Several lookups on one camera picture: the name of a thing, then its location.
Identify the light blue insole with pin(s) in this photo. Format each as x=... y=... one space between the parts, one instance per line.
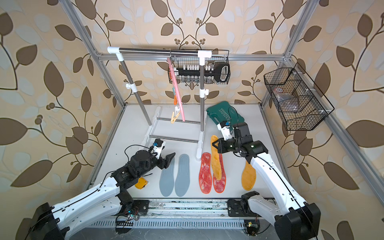
x=182 y=182
x=167 y=181

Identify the black wire basket right wall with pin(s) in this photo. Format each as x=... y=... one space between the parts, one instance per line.
x=300 y=102

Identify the black wire basket back wall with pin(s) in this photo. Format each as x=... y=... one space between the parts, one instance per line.
x=188 y=59

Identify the orange yellow insole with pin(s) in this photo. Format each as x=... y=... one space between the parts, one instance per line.
x=249 y=177
x=215 y=159

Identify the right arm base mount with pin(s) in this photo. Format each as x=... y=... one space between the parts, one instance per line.
x=240 y=208

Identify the white clothes rack with steel bars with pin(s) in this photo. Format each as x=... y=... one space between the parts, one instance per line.
x=146 y=72

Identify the plastic bag in basket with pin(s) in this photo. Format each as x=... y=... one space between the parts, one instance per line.
x=287 y=102

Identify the black socket bit set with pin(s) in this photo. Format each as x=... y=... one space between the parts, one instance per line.
x=214 y=73

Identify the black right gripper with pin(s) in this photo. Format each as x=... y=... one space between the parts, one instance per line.
x=221 y=147

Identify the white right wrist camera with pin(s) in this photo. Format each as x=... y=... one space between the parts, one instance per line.
x=226 y=129

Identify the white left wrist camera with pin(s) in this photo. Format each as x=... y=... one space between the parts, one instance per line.
x=157 y=147

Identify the small electronics board with wires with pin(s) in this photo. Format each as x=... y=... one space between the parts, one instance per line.
x=251 y=227

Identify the yellow tape measure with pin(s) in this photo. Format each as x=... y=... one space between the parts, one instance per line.
x=141 y=183

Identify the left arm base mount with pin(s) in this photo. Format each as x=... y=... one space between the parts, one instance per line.
x=130 y=213

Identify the green plastic tool case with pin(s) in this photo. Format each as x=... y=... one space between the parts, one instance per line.
x=224 y=115

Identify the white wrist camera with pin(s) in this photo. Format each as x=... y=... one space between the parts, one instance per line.
x=226 y=129
x=157 y=147

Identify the red insole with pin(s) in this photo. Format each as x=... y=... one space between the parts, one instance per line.
x=205 y=176
x=219 y=185

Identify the black wire basket wall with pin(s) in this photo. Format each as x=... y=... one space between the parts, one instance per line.
x=188 y=59
x=300 y=102

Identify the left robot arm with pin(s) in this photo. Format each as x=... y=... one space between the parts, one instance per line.
x=109 y=198

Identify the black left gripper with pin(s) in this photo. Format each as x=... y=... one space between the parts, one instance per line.
x=162 y=162

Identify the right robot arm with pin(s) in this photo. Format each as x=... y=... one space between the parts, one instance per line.
x=292 y=217

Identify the pink multi-clip hanger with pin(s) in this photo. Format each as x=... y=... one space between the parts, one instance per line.
x=179 y=111

